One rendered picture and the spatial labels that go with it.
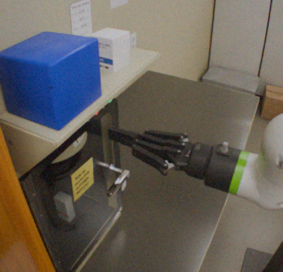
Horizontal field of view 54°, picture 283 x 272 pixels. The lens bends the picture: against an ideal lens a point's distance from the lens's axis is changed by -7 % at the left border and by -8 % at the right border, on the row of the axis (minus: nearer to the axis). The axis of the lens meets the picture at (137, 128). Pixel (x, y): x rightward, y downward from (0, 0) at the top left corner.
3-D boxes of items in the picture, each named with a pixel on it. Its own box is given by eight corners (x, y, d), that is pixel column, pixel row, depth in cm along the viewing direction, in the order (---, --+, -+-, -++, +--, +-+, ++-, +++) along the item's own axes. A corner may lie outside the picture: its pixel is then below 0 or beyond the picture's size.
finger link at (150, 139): (184, 147, 62) (187, 143, 63) (137, 132, 67) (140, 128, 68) (182, 161, 64) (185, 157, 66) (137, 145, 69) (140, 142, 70)
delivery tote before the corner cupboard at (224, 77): (199, 103, 334) (201, 77, 314) (209, 88, 363) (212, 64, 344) (249, 118, 310) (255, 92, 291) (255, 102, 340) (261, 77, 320)
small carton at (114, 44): (91, 66, 52) (88, 35, 49) (108, 57, 55) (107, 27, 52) (114, 72, 50) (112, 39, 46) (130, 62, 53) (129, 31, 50)
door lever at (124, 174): (93, 192, 71) (92, 185, 69) (114, 168, 78) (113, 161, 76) (112, 200, 69) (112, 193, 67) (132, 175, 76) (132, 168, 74)
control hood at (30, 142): (11, 170, 45) (-7, 118, 39) (114, 84, 68) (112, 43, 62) (66, 199, 40) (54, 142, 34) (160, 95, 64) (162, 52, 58)
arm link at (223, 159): (224, 204, 59) (234, 176, 65) (237, 162, 52) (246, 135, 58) (197, 195, 61) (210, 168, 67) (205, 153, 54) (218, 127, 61)
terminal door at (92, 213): (62, 283, 70) (19, 177, 46) (120, 207, 92) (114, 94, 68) (65, 284, 69) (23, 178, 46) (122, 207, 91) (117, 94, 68)
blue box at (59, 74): (7, 113, 40) (-8, 54, 35) (52, 82, 47) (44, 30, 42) (59, 132, 36) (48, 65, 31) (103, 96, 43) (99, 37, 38)
